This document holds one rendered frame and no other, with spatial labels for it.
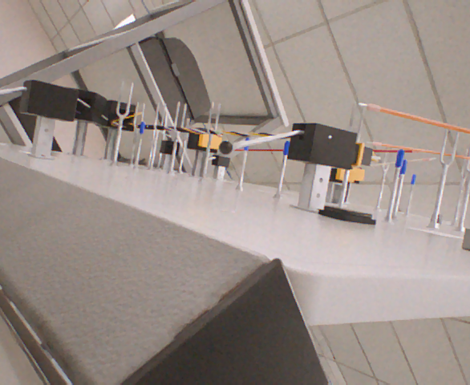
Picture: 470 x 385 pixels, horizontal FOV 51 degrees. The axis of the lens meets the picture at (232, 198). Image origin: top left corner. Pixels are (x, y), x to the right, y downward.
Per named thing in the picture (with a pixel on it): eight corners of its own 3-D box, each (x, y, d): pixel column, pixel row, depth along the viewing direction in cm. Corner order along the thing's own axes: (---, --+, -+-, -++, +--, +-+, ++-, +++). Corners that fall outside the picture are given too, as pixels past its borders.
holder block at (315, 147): (285, 159, 54) (292, 123, 54) (326, 167, 57) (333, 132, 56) (309, 161, 50) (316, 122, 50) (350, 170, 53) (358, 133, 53)
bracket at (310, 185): (289, 206, 55) (297, 161, 55) (305, 208, 56) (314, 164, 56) (314, 212, 51) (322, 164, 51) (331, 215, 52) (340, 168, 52)
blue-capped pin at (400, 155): (378, 220, 58) (391, 147, 57) (386, 222, 58) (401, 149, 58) (386, 223, 56) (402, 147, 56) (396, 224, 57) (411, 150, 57)
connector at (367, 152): (321, 157, 55) (324, 139, 55) (351, 164, 58) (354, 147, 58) (340, 159, 53) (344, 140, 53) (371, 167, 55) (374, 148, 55)
